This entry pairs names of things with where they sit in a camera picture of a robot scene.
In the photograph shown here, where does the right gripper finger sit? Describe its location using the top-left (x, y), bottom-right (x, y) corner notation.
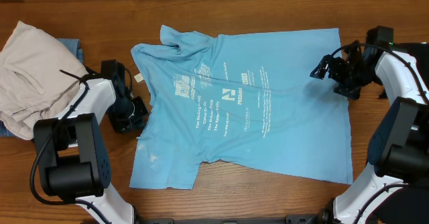
top-left (334, 85), bottom-right (361, 100)
top-left (310, 54), bottom-right (330, 80)

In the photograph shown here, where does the light blue printed t-shirt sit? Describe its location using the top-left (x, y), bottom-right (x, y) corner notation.
top-left (130, 26), bottom-right (353, 189)

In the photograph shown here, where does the black t-shirt right pile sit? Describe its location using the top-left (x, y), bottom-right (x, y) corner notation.
top-left (376, 43), bottom-right (428, 224)

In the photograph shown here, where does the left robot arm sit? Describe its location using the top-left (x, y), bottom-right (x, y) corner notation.
top-left (29, 60), bottom-right (149, 223)

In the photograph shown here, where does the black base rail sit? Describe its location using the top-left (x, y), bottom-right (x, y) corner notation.
top-left (137, 214), bottom-right (329, 224)

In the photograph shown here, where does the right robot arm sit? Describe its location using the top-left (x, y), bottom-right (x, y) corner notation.
top-left (285, 26), bottom-right (428, 223)

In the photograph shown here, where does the beige folded garment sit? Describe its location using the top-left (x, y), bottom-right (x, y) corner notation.
top-left (1, 21), bottom-right (88, 140)

